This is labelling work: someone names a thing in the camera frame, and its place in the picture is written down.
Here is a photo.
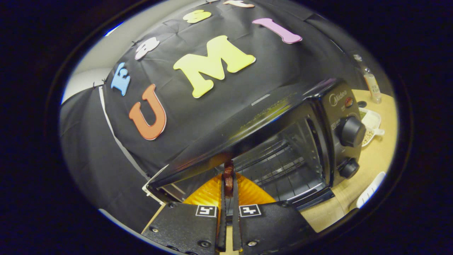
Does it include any clear glass bottle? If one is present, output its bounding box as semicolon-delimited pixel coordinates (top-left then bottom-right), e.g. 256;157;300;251
354;54;382;104

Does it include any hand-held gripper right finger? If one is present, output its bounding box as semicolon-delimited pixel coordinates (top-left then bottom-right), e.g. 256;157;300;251
232;173;317;255

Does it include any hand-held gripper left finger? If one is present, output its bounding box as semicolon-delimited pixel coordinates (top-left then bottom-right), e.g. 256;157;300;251
141;173;227;255

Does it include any black toaster oven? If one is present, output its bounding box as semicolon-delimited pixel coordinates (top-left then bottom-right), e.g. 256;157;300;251
142;79;367;213

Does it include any white divided condiment dish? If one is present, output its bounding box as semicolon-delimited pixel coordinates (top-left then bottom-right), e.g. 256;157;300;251
358;107;385;147

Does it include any white rectangular tray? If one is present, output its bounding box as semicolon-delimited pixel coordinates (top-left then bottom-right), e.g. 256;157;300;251
356;171;386;209

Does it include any red raw steak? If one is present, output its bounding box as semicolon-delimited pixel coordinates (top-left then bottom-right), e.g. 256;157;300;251
223;160;235;197

